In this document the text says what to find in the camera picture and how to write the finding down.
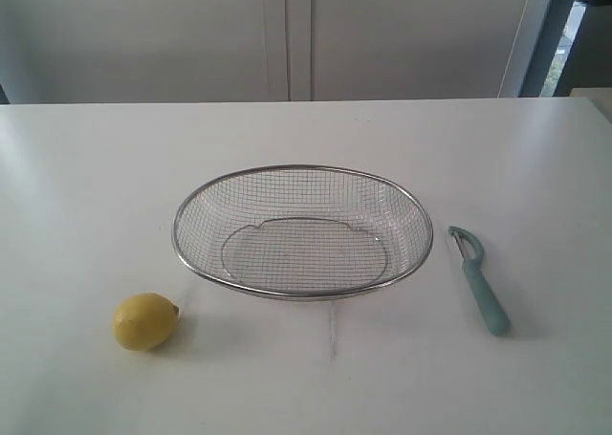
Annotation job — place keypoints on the teal handled peeler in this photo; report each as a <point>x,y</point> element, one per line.
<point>493,314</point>

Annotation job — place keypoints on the yellow lemon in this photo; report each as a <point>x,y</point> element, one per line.
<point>144,321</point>

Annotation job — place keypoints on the oval wire mesh basket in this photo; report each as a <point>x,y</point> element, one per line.
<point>302,232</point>

